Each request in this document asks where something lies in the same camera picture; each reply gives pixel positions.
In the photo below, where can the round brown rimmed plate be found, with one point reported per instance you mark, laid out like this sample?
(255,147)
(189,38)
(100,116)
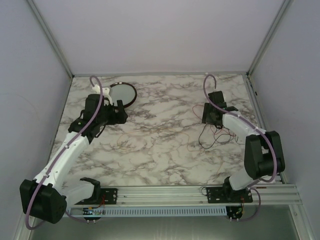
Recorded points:
(123,91)

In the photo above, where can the right aluminium corner post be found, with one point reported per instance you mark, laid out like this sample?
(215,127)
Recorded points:
(284,7)

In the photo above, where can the aluminium corner post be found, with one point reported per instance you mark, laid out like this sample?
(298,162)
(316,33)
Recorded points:
(284,7)
(50,37)

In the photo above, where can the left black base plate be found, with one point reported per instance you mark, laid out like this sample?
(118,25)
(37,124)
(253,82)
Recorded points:
(106,196)

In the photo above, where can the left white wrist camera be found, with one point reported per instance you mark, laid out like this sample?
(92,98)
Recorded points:
(105,92)

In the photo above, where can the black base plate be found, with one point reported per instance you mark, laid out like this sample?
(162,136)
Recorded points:
(106,196)
(222,195)

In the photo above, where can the grey slotted cable duct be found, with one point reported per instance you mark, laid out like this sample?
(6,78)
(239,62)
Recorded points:
(164,211)

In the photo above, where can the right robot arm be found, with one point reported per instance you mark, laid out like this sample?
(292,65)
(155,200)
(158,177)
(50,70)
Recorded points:
(263,152)

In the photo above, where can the left aluminium corner post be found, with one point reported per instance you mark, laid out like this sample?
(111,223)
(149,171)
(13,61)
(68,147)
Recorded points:
(50,37)

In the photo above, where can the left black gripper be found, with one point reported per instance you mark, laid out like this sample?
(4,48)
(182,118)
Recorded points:
(118,117)

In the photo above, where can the aluminium front rail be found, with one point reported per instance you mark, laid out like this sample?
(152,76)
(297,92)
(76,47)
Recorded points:
(190,195)

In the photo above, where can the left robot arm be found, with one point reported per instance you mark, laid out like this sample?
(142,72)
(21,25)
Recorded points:
(44,196)

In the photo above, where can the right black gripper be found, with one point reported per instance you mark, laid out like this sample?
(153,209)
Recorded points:
(206,117)

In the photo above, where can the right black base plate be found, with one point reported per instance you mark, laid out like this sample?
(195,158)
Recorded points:
(222,195)

